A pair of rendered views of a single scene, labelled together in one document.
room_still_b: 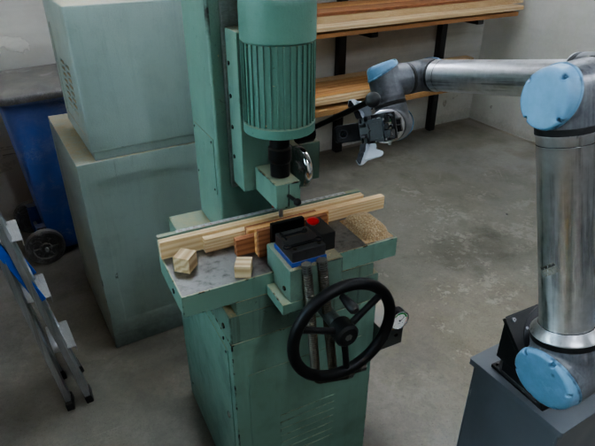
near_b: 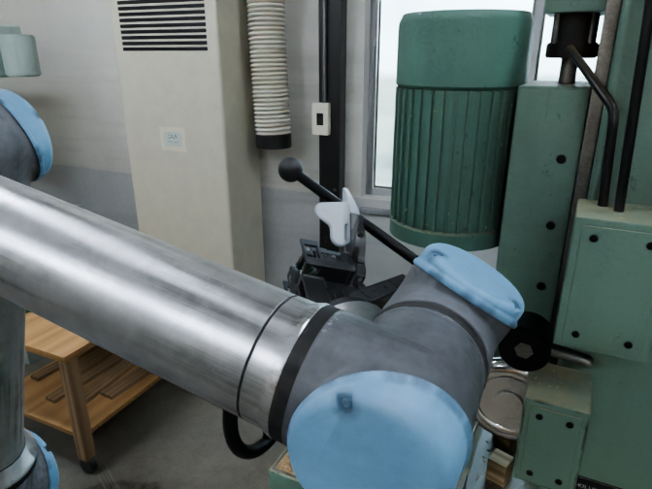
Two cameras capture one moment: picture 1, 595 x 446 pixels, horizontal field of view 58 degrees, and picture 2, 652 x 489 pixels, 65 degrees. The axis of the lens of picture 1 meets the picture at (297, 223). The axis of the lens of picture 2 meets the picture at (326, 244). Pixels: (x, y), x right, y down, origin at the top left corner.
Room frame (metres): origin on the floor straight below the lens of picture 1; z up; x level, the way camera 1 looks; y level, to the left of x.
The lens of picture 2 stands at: (1.76, -0.55, 1.45)
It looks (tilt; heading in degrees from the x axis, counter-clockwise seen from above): 20 degrees down; 143
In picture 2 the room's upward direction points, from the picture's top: straight up
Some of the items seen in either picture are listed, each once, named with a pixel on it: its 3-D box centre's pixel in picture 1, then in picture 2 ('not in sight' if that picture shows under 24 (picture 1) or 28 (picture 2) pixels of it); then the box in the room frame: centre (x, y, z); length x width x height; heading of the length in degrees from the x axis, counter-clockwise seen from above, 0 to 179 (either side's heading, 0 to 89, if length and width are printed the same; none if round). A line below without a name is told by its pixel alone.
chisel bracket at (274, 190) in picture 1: (278, 187); not in sight; (1.29, 0.05, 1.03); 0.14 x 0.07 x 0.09; 27
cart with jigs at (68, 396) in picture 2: not in sight; (89, 345); (-0.32, -0.21, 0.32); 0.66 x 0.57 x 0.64; 118
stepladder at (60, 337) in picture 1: (15, 274); not in sight; (1.52, 0.97, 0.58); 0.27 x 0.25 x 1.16; 123
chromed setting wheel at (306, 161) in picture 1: (300, 166); (509, 399); (1.44, -0.01, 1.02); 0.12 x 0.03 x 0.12; 27
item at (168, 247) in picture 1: (268, 223); not in sight; (1.28, 0.08, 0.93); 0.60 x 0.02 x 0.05; 117
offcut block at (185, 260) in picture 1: (185, 260); not in sight; (1.10, 0.28, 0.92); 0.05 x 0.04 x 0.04; 164
